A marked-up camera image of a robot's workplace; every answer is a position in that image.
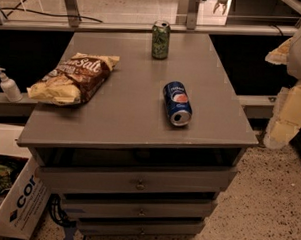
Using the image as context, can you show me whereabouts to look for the blue pepsi can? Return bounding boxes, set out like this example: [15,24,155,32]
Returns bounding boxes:
[163,81,192,126]

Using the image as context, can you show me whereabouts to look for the bottom drawer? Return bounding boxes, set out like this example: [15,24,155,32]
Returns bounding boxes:
[78,220,204,236]

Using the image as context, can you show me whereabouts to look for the white cardboard box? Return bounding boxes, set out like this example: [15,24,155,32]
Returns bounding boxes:
[0,123,50,240]

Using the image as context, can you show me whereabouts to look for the black floor cables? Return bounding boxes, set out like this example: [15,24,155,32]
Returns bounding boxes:
[45,194,88,240]

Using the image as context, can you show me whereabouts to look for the black cable on ledge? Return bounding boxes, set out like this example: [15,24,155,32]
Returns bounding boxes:
[0,0,106,24]

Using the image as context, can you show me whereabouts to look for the top drawer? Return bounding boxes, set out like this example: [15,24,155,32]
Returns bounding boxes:
[36,166,236,194]

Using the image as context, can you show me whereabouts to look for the grey drawer cabinet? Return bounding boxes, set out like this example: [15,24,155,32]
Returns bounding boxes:
[18,33,257,226]

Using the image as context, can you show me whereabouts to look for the green soda can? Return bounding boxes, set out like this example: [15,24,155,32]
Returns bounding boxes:
[151,20,171,60]

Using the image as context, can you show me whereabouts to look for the middle drawer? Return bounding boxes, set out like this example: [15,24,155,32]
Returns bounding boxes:
[62,199,217,219]

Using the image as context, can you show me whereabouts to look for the brown yellow chip bag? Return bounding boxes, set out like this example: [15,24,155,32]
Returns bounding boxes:
[27,53,120,106]

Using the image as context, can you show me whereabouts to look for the white pump bottle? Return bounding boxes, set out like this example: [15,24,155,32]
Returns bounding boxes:
[0,67,22,102]

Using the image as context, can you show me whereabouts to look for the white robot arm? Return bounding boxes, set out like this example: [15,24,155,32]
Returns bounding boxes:
[264,26,301,149]

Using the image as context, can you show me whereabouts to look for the drawer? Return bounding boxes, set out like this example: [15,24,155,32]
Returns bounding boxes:
[62,199,217,219]
[78,220,204,236]
[36,166,236,194]

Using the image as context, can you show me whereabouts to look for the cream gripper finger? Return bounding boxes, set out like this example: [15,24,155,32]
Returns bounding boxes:
[265,38,292,65]
[264,81,301,150]

